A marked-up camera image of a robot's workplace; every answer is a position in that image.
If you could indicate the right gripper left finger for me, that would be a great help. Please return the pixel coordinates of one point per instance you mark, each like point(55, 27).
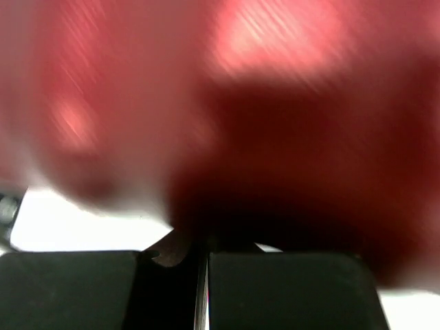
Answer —
point(170, 250)

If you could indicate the red hard-shell suitcase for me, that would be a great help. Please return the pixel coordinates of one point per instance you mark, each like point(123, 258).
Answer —
point(305, 124)

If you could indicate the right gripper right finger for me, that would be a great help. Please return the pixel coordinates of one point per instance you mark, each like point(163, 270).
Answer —
point(213, 244)

